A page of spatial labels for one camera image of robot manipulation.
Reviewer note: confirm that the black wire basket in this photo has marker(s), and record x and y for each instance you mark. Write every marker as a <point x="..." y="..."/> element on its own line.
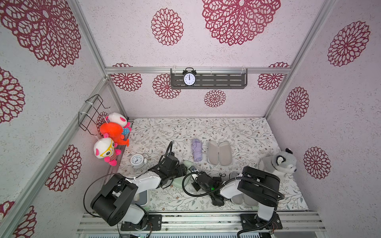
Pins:
<point x="91" y="120"/>

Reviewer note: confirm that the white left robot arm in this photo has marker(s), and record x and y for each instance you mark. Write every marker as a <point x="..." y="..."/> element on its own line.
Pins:
<point x="114" y="203"/>

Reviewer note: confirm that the striped plush doll with glasses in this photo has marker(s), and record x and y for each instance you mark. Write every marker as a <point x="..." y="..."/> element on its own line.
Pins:
<point x="105" y="149"/>

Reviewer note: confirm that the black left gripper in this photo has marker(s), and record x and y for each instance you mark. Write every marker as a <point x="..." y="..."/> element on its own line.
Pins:
<point x="181" y="168"/>

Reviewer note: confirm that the white pink plush doll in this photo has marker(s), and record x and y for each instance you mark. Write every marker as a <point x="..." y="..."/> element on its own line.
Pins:
<point x="121" y="121"/>

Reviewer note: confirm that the white table alarm clock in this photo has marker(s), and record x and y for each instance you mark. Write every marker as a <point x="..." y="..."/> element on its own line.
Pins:
<point x="138" y="161"/>

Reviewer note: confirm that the grey wall shelf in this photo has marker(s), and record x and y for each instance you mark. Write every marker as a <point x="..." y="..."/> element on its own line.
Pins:
<point x="211" y="80"/>

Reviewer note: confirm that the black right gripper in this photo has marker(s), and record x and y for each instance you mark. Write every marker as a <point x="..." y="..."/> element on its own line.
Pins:
<point x="198" y="178"/>

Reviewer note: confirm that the mint green zippered umbrella case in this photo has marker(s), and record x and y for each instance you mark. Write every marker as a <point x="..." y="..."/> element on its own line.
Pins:
<point x="182" y="170"/>

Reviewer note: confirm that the black alarm clock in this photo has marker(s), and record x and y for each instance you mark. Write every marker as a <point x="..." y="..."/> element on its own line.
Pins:
<point x="189" y="76"/>

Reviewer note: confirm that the purple folded umbrella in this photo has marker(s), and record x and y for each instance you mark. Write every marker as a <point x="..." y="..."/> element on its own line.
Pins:
<point x="196" y="146"/>

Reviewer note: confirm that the grey tray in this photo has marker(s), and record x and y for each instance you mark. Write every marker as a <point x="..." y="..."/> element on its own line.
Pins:
<point x="142" y="199"/>

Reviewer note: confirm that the grey husky plush toy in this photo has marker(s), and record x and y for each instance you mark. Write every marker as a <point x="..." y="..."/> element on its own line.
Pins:
<point x="282" y="164"/>

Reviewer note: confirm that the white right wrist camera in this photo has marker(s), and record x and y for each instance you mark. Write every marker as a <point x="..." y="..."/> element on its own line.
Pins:
<point x="194" y="172"/>

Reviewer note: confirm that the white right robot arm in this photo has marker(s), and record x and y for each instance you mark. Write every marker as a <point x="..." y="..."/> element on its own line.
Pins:
<point x="258" y="185"/>

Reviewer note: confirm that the orange plush toy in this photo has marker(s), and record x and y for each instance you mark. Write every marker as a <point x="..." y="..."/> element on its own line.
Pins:
<point x="114" y="131"/>

